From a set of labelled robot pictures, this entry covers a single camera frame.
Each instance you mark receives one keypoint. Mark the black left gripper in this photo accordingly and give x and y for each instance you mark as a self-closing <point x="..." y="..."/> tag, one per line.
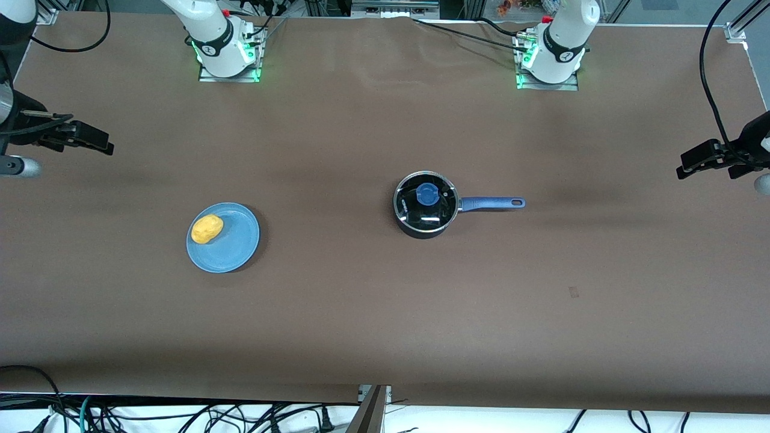
<point x="748" y="142"/>

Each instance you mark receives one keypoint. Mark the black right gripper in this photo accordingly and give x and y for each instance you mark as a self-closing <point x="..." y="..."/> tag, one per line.
<point x="25" y="133"/>

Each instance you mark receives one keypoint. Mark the yellow potato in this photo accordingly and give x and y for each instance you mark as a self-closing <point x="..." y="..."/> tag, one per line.
<point x="207" y="229"/>

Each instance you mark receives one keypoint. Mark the glass lid with blue knob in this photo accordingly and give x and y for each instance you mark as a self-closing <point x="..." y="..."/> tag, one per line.
<point x="426" y="200"/>

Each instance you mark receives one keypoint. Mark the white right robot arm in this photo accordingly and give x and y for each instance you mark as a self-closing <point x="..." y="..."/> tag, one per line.
<point x="210" y="30"/>

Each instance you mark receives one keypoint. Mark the blue round plate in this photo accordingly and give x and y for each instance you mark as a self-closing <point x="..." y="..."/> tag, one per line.
<point x="231" y="246"/>

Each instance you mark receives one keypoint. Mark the aluminium profile beam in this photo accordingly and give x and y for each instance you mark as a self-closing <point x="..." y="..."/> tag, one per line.
<point x="370" y="412"/>

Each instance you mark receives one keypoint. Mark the metal corner bracket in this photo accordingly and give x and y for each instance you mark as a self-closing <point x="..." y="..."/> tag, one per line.
<point x="735" y="31"/>
<point x="48" y="16"/>

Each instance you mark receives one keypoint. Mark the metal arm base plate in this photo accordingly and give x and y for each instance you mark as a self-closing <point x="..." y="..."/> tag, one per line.
<point x="523" y="81"/>
<point x="252" y="69"/>

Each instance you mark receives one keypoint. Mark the grey metal frame rail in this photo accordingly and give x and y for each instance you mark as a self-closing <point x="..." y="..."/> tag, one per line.
<point x="394" y="8"/>

